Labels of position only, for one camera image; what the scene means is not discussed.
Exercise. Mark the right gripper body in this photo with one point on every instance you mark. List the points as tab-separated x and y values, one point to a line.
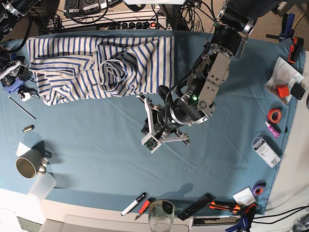
20	74

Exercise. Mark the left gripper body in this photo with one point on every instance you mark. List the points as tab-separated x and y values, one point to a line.
170	121

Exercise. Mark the blue white striped T-shirt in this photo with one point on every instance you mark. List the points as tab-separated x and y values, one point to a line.
80	68

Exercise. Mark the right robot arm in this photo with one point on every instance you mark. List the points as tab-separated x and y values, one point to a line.
12	11

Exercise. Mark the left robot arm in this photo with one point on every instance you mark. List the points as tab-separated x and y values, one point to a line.
191	100

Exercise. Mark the blue device with black knob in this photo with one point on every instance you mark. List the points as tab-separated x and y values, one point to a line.
11	88

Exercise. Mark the white metal small part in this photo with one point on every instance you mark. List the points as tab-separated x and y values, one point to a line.
26	93

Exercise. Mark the black allen key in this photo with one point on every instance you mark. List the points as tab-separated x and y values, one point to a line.
21	108

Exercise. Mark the small brass cylinder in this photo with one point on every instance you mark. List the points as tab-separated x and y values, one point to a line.
28	128

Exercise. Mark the black remote control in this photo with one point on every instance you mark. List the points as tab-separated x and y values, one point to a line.
196	206

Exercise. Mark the white black marker pen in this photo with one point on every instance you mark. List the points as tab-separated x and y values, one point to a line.
133	204

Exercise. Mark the orange black utility knife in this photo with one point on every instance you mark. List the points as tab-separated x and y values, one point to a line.
225	206

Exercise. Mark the teal table cloth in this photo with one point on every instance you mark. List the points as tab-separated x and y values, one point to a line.
96	157

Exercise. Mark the clear plastic screw box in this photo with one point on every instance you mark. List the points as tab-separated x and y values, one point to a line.
263	149

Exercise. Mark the clear drinking glass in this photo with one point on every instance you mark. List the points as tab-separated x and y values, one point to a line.
161	216

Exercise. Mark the white paper note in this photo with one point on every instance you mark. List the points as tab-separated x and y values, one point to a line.
22	149

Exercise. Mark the white card box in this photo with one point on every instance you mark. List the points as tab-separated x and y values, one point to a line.
244	197

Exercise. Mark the purple tape roll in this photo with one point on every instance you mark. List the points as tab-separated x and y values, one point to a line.
258	189

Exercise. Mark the pink glue tube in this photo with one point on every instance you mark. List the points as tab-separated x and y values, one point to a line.
273	129

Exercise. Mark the red tape roll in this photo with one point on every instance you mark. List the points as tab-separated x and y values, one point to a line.
275	115

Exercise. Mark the grey ceramic mug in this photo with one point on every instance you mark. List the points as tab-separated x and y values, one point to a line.
30	164

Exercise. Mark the blue black spring clamp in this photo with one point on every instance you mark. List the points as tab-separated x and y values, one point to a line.
244	223

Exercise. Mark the red cube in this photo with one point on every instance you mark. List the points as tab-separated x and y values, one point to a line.
283	91

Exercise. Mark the translucent plastic cup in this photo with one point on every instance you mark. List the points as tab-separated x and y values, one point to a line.
42	186

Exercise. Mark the white printed paper sheet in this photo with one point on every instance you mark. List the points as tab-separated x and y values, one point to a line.
283	73

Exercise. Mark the black orange clamp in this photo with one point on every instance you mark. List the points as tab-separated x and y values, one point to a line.
295	49

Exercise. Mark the blue black bar clamp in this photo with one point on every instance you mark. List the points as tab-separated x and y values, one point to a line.
286	28

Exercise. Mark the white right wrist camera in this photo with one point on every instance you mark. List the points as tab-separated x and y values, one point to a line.
9	67

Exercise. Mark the red handled screwdriver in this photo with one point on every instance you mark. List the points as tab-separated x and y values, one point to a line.
144	207

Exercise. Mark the black square mount plate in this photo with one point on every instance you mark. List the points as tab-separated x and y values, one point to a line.
297	91

